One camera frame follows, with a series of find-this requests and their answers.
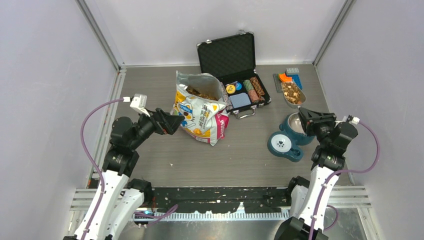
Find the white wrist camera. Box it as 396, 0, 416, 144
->
342, 115, 360, 125
123, 93, 150, 117

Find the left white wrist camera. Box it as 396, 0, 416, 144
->
123, 93, 150, 117

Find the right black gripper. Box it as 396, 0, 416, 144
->
297, 107, 337, 147

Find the blue playing card deck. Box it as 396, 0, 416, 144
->
229, 92, 251, 109

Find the pet food bag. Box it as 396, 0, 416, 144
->
172, 71, 230, 146

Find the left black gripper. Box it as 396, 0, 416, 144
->
128, 107, 184, 150

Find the black poker chip case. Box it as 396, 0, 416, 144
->
196, 30, 271, 120

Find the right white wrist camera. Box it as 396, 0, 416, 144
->
342, 115, 360, 125

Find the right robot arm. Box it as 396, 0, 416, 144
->
274, 107, 358, 240

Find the toy brick assembly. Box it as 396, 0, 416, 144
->
272, 67, 303, 93

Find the metal food scoop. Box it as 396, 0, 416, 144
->
281, 81, 307, 109

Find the teal double pet bowl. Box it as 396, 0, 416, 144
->
267, 112, 314, 163

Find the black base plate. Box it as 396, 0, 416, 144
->
143, 186, 292, 214

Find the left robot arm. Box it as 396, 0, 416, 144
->
64, 108, 185, 240

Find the yellow dealer button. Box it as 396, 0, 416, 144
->
225, 84, 237, 95

